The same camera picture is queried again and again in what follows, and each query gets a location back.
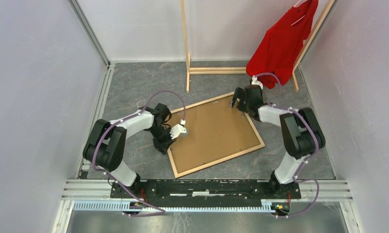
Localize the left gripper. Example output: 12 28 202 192
148 125 177 156

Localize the brown backing board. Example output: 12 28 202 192
168 96 262 174

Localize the white clothes hanger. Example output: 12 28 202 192
291 0 311 26

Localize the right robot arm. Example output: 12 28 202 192
229 85 326 198

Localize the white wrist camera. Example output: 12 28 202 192
170 119 188 139
251 75 263 90

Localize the aluminium rail frame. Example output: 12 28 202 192
53 179 361 233

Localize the red t-shirt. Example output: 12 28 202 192
246 0 319 89

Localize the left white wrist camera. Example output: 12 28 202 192
170 119 188 139

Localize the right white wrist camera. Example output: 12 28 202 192
251 75 263 90

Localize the wooden clothes rack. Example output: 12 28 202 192
180 0 336 92

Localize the wooden picture frame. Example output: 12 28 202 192
163 92 266 179

